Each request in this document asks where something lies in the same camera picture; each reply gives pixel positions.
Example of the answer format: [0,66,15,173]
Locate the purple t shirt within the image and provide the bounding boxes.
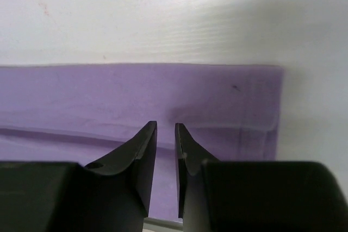
[1,64,284,221]

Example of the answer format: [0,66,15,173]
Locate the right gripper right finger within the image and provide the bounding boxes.
[175,123,219,218]

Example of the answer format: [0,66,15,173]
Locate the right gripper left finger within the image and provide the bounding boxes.
[85,121,157,216]

